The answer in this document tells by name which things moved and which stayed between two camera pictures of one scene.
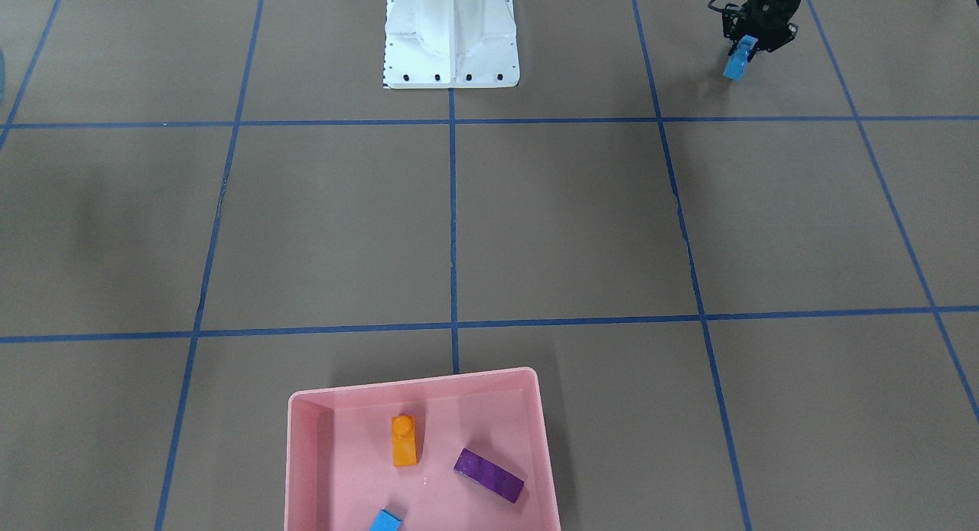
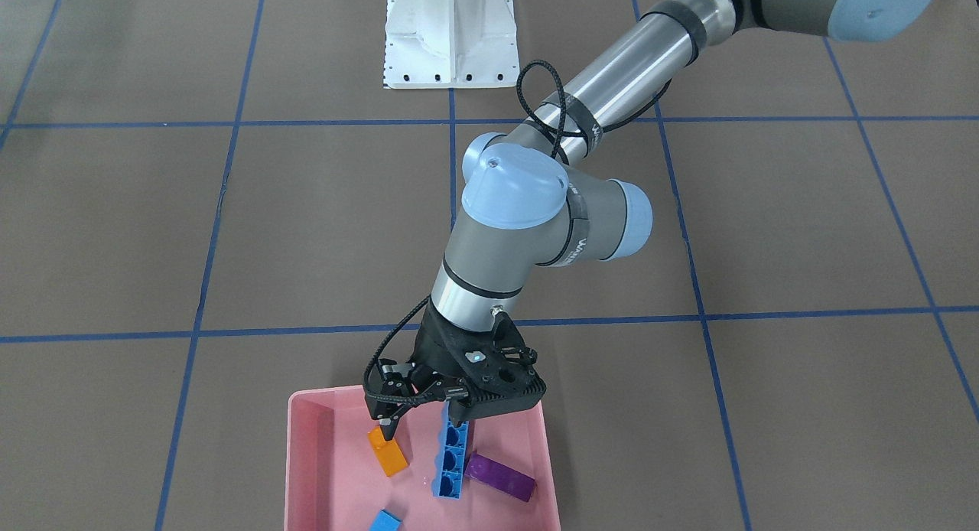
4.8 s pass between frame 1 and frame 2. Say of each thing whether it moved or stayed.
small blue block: stayed
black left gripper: moved
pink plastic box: stayed
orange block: moved
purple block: moved
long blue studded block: moved
